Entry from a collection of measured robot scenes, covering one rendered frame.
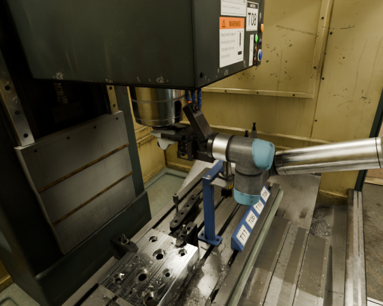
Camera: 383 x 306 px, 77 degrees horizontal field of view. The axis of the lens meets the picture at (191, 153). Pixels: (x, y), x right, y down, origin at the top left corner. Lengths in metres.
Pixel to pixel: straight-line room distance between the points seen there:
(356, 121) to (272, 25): 0.72
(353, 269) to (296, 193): 0.57
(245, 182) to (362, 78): 1.08
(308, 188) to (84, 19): 1.49
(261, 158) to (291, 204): 1.06
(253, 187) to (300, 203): 1.01
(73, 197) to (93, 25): 0.72
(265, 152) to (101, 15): 0.49
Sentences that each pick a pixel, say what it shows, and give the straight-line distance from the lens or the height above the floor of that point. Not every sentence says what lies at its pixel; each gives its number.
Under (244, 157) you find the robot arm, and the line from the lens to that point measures 0.62.
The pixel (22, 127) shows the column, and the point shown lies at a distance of 1.00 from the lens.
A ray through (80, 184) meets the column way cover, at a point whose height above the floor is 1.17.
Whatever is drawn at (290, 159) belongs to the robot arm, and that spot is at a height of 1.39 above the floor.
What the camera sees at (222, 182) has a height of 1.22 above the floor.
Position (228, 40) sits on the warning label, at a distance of 0.65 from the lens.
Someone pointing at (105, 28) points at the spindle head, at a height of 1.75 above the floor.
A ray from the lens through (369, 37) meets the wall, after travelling 1.57.
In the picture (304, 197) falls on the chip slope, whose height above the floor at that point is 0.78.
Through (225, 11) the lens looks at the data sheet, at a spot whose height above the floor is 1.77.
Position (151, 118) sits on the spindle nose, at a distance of 0.68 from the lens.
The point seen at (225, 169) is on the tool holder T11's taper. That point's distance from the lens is 0.94.
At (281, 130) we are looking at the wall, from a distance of 1.70.
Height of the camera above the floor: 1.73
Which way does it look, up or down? 26 degrees down
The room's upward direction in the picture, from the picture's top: 4 degrees counter-clockwise
